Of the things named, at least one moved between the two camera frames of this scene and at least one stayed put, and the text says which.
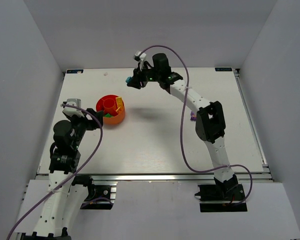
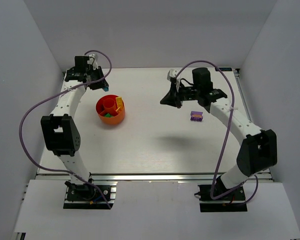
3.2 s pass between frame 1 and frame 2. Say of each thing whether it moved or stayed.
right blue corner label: stayed
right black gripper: moved
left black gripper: moved
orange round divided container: stayed
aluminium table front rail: stayed
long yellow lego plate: stayed
